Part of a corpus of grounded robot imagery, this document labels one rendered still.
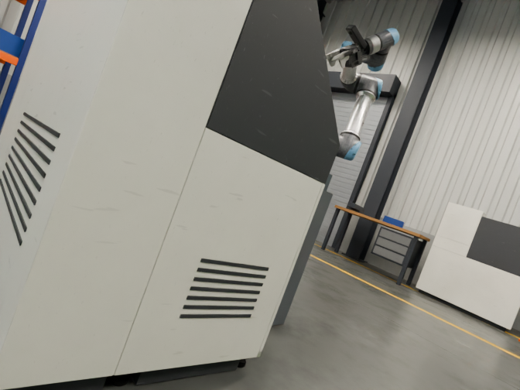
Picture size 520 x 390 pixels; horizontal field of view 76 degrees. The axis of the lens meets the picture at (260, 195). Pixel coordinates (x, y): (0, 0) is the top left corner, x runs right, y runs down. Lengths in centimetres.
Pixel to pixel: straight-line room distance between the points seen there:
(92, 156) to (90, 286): 32
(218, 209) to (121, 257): 30
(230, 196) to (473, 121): 701
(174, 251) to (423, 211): 669
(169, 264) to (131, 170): 29
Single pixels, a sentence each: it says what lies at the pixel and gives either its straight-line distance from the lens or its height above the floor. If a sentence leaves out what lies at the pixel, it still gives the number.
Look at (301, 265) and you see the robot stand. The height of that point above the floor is 36.
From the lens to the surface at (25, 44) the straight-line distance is 634.
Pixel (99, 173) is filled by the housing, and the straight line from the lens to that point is 84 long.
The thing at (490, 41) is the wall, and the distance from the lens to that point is 852.
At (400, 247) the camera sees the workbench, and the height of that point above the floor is 58.
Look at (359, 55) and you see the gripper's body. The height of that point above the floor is 137.
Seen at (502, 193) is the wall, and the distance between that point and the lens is 729.
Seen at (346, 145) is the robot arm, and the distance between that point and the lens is 189.
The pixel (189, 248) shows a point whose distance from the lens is 100.
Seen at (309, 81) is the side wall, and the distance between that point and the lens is 117.
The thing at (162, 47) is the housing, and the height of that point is 91.
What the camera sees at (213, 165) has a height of 70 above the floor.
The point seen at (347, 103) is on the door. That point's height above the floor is 335.
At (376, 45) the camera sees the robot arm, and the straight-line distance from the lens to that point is 167.
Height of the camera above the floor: 69
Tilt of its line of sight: 1 degrees down
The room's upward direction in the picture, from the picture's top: 21 degrees clockwise
